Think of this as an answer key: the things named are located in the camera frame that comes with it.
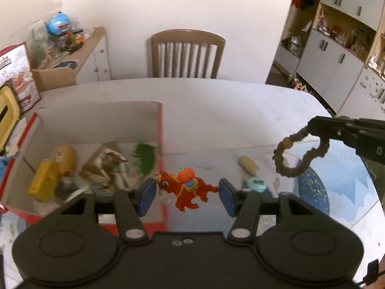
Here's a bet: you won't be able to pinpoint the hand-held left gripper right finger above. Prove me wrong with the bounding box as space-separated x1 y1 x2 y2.
218 178 329 244

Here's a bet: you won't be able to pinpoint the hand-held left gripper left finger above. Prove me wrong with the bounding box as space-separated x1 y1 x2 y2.
59 177 158 243

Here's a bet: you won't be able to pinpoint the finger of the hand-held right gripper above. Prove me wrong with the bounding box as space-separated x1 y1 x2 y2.
311 115 385 129
307 122 363 142

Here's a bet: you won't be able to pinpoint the red horse toy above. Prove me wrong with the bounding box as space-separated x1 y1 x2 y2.
154 166 219 212

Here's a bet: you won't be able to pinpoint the brown patterned packet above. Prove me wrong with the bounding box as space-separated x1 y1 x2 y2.
79 142 157 194

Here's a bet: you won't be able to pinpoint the brown bead bracelet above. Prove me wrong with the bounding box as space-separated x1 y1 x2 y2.
272 126 331 179

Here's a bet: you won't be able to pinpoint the white cardboard box red edges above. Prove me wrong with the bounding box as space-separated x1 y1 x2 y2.
0 101 168 236

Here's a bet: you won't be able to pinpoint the yellow toy figure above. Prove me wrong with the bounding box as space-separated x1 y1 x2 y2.
52 144 77 177
27 160 61 204

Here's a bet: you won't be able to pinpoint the small teal round gadget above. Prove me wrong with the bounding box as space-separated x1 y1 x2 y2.
242 177 268 194

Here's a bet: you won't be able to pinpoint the beige cylinder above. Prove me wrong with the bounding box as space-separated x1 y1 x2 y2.
237 156 260 176

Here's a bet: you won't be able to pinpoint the blue printed table mat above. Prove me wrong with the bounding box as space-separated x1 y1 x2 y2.
0 147 382 280

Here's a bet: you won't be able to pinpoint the grey round object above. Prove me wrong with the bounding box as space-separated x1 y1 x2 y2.
54 177 77 201

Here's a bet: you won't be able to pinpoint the steel pot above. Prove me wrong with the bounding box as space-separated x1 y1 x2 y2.
284 36 303 56

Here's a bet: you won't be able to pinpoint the white side cabinet wooden top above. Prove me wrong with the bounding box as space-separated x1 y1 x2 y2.
75 27 112 84

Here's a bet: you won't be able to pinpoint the brown wooden chair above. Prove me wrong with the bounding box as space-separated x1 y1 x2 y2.
150 29 227 79

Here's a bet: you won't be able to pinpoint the brown cardboard tray box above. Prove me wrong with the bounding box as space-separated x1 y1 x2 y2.
30 63 82 92

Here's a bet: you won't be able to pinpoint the flat blue object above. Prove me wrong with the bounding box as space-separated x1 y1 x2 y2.
51 61 79 69

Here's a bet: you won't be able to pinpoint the tissue box with yellow lid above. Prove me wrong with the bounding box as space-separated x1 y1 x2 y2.
0 85 22 151

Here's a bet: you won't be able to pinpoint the dark glass jars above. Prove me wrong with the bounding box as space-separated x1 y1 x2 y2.
50 28 86 55

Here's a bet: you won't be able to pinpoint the red and white snack bag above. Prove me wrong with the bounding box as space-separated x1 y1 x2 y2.
0 43 42 114

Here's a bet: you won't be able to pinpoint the clear plastic bag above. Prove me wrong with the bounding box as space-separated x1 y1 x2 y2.
28 20 52 70

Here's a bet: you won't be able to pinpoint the blue toy helmet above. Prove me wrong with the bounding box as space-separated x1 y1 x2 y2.
45 12 71 35

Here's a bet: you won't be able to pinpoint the white wall cupboard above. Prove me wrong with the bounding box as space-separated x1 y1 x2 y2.
266 0 385 121

